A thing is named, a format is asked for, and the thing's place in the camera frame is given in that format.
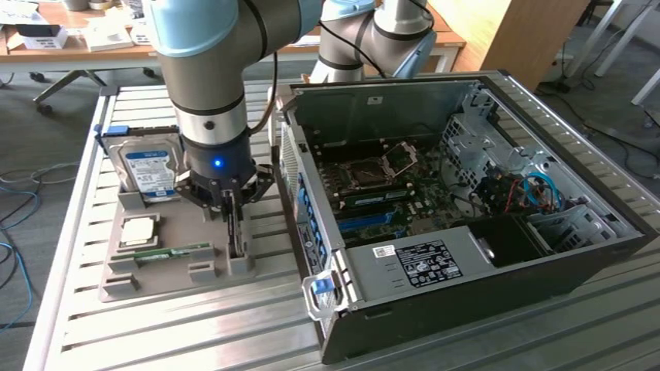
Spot grey blue case latch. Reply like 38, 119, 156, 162
301, 269, 348, 322

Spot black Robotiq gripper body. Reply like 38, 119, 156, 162
180, 132, 257, 184

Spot grey parts rack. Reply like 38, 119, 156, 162
96, 184, 258, 305

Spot brown cardboard flap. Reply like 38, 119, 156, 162
0, 25, 26, 55

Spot silver perforated drive cage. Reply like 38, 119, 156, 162
440, 111, 521, 186

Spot flat white box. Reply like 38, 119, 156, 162
81, 17, 136, 53

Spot CPU socket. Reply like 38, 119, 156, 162
338, 158, 393, 190

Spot silver disk bay tray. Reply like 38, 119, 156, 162
525, 204, 620, 254

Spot wooden cabinet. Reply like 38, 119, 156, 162
453, 0, 592, 92

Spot blue wire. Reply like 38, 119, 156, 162
520, 173, 566, 213

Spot grey floor cable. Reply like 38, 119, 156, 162
0, 161, 81, 186

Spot loose printed papers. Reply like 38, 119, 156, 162
0, 5, 45, 26

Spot hard disk with blue carrier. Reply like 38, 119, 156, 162
92, 122, 186, 204

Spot green Dell motherboard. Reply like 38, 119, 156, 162
313, 146, 485, 248

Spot white table leg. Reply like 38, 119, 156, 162
593, 0, 660, 77

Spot black Nvidia graphics card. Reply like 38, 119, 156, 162
225, 189, 248, 259

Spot small white box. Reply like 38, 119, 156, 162
128, 22, 158, 46

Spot red wire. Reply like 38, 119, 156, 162
502, 179, 521, 212

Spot silver CPU chip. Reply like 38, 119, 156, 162
116, 218, 156, 248

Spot open black PC case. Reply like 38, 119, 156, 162
266, 69, 660, 366

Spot silver power supply unit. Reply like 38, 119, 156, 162
344, 226, 493, 302

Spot blue expansion slot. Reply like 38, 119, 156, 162
337, 212, 398, 233

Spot blue floor cable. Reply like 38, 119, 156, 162
0, 185, 41, 333

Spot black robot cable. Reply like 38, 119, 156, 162
249, 21, 385, 135

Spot white box black lid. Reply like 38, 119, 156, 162
14, 23, 69, 50

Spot green RAM stick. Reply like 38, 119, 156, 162
110, 242, 212, 264
342, 187, 413, 208

